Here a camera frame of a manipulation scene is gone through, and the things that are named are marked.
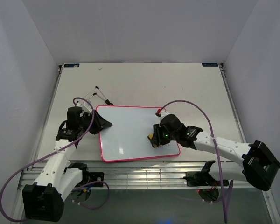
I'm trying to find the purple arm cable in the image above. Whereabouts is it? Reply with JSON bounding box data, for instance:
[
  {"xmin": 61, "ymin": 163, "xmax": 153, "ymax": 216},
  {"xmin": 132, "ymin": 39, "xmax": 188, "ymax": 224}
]
[
  {"xmin": 0, "ymin": 97, "xmax": 111, "ymax": 222},
  {"xmin": 160, "ymin": 100, "xmax": 234, "ymax": 224}
]

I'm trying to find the blue table label left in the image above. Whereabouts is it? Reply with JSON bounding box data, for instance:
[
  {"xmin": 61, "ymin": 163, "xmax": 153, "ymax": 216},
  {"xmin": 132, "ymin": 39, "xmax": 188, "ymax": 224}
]
[{"xmin": 63, "ymin": 63, "xmax": 80, "ymax": 68}]

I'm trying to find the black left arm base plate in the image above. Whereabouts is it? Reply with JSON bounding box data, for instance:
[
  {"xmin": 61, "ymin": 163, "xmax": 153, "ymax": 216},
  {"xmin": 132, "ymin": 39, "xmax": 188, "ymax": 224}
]
[{"xmin": 75, "ymin": 172, "xmax": 105, "ymax": 188}]

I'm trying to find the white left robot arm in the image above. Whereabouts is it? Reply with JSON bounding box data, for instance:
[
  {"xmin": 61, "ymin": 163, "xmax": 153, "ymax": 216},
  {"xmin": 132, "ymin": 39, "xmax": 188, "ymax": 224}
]
[{"xmin": 22, "ymin": 106, "xmax": 112, "ymax": 222}]

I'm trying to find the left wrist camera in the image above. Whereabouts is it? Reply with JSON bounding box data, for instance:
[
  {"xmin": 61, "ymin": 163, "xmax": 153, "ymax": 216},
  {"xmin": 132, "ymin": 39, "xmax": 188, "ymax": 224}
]
[{"xmin": 76, "ymin": 100, "xmax": 92, "ymax": 113}]

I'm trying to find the yellow whiteboard eraser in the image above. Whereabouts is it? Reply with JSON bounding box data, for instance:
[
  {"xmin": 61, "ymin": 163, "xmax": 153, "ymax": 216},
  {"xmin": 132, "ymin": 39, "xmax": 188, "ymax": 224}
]
[{"xmin": 147, "ymin": 133, "xmax": 158, "ymax": 148}]

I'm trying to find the blue table label right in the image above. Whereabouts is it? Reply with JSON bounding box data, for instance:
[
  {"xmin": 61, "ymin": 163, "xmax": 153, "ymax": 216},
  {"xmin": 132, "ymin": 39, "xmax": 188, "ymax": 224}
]
[{"xmin": 202, "ymin": 63, "xmax": 218, "ymax": 67}]

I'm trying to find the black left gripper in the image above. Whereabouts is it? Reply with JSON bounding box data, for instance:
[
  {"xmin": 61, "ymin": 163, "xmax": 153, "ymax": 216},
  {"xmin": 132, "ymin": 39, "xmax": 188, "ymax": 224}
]
[{"xmin": 79, "ymin": 110, "xmax": 112, "ymax": 135}]

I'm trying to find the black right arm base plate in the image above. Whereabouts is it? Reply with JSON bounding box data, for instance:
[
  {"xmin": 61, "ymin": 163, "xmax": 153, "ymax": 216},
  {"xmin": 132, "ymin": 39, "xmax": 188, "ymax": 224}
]
[{"xmin": 183, "ymin": 171, "xmax": 220, "ymax": 187}]

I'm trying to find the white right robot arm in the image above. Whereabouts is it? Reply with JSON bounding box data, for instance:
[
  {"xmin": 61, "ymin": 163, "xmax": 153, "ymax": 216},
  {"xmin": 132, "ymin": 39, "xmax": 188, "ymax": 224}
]
[{"xmin": 148, "ymin": 112, "xmax": 280, "ymax": 191}]

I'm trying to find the blue table label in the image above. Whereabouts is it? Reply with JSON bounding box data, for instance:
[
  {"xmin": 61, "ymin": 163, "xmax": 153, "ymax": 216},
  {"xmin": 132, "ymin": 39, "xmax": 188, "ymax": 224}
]
[
  {"xmin": 202, "ymin": 63, "xmax": 218, "ymax": 67},
  {"xmin": 63, "ymin": 63, "xmax": 80, "ymax": 68}
]

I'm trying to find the pink framed whiteboard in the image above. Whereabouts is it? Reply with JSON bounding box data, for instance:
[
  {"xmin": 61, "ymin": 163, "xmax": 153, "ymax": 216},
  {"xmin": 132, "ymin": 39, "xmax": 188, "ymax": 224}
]
[{"xmin": 96, "ymin": 105, "xmax": 181, "ymax": 162}]

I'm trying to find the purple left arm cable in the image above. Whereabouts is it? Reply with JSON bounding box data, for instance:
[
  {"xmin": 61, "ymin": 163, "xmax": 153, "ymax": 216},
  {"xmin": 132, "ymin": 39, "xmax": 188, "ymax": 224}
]
[{"xmin": 0, "ymin": 97, "xmax": 111, "ymax": 222}]

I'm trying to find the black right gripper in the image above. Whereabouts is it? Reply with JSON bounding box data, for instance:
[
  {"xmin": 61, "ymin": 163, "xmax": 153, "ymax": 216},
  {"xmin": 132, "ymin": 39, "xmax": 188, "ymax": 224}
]
[{"xmin": 150, "ymin": 124, "xmax": 178, "ymax": 147}]

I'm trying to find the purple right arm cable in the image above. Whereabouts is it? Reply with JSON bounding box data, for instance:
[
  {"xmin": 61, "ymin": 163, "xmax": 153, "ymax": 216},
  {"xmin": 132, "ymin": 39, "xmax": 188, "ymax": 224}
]
[{"xmin": 160, "ymin": 100, "xmax": 234, "ymax": 224}]

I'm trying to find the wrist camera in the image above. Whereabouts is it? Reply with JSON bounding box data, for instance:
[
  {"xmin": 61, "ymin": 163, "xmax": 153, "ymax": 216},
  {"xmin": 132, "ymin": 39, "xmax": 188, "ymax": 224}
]
[
  {"xmin": 155, "ymin": 108, "xmax": 169, "ymax": 117},
  {"xmin": 76, "ymin": 100, "xmax": 92, "ymax": 113}
]

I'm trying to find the wire easel stand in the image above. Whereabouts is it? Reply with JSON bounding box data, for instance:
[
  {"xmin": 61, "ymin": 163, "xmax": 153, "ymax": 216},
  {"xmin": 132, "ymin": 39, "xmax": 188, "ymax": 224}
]
[{"xmin": 83, "ymin": 86, "xmax": 114, "ymax": 106}]

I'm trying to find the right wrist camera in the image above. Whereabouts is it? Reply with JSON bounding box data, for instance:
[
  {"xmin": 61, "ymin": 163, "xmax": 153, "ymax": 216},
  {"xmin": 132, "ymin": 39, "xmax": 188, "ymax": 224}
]
[{"xmin": 155, "ymin": 108, "xmax": 169, "ymax": 117}]

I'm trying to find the aluminium extrusion rail frame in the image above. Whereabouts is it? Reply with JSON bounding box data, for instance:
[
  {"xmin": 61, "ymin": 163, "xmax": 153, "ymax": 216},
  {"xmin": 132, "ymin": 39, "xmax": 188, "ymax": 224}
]
[{"xmin": 17, "ymin": 160, "xmax": 255, "ymax": 191}]

